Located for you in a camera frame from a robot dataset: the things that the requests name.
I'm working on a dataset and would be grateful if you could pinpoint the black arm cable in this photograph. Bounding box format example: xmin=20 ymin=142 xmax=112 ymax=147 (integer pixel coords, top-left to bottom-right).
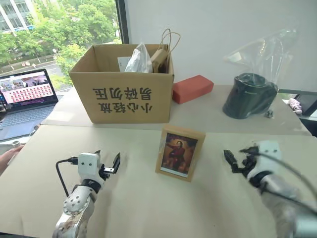
xmin=55 ymin=156 xmax=79 ymax=197
xmin=257 ymin=151 xmax=317 ymax=209

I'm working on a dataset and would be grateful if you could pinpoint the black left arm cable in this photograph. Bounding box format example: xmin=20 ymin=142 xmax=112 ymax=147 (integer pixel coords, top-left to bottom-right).
xmin=55 ymin=156 xmax=79 ymax=197

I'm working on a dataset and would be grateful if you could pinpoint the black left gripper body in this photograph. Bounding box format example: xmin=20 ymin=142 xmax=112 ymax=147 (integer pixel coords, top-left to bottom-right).
xmin=99 ymin=163 xmax=117 ymax=181

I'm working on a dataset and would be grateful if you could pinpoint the open grey laptop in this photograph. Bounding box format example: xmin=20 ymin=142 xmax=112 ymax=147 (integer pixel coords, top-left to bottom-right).
xmin=0 ymin=68 xmax=59 ymax=141

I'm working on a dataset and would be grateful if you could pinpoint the red rectangular box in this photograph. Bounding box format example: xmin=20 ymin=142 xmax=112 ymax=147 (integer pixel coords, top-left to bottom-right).
xmin=171 ymin=74 xmax=214 ymax=105

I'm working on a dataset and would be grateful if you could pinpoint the large beige paper sheet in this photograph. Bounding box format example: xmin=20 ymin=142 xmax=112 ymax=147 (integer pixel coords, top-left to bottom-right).
xmin=0 ymin=123 xmax=317 ymax=238

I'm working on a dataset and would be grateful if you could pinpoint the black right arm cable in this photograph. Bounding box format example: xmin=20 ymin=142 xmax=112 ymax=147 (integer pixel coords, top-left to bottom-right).
xmin=257 ymin=151 xmax=317 ymax=209

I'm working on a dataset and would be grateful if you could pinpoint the white paper sheet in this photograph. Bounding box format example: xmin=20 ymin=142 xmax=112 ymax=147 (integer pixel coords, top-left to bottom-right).
xmin=117 ymin=56 xmax=133 ymax=73

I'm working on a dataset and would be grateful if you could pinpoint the printed brown cardboard box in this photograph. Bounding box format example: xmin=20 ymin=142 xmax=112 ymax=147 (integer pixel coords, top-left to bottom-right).
xmin=69 ymin=44 xmax=175 ymax=124

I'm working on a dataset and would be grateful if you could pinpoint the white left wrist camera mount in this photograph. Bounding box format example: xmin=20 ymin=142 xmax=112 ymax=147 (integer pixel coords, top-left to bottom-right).
xmin=77 ymin=152 xmax=103 ymax=183

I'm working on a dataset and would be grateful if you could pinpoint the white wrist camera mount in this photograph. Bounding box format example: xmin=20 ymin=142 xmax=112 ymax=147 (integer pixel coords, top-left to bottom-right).
xmin=77 ymin=152 xmax=103 ymax=183
xmin=247 ymin=140 xmax=282 ymax=179

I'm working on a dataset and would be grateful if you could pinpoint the crumpled clear plastic bag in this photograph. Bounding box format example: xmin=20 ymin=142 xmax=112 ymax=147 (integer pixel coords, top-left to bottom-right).
xmin=124 ymin=43 xmax=153 ymax=73

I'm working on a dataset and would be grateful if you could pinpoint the wooden picture frame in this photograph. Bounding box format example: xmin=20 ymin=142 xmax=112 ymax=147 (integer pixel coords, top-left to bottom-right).
xmin=155 ymin=124 xmax=207 ymax=182

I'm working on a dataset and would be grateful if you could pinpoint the pink soft object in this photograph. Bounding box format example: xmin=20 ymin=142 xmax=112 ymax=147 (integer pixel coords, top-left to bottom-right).
xmin=289 ymin=97 xmax=304 ymax=115

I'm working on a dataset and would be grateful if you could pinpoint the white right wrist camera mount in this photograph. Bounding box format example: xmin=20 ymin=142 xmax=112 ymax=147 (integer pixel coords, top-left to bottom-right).
xmin=247 ymin=140 xmax=282 ymax=179

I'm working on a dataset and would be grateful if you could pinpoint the large clear plastic wrap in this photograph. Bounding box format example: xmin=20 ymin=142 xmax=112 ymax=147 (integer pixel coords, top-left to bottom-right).
xmin=223 ymin=29 xmax=298 ymax=84

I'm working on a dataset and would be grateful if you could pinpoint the narrow beige paper sheet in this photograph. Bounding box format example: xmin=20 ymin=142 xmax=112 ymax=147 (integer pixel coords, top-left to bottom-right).
xmin=40 ymin=84 xmax=312 ymax=137

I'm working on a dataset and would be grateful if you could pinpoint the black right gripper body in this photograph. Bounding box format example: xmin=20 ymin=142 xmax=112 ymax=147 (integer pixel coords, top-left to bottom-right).
xmin=231 ymin=152 xmax=259 ymax=178

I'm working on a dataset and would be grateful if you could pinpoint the dark window frame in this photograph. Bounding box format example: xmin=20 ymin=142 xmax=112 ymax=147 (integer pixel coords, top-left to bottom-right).
xmin=115 ymin=0 xmax=131 ymax=46

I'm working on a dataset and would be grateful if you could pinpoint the brown paper handle bag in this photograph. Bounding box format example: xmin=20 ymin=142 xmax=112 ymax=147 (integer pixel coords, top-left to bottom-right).
xmin=150 ymin=28 xmax=182 ymax=74

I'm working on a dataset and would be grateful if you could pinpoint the dark side furniture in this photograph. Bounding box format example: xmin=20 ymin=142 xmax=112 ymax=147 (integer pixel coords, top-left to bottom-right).
xmin=279 ymin=92 xmax=317 ymax=137

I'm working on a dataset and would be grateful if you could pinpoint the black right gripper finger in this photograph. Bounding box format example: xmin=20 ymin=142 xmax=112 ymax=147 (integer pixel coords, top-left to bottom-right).
xmin=223 ymin=149 xmax=239 ymax=172
xmin=239 ymin=146 xmax=259 ymax=156

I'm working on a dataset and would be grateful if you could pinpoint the person's bare hand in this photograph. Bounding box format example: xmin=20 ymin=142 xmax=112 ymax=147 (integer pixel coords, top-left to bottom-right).
xmin=0 ymin=145 xmax=25 ymax=176

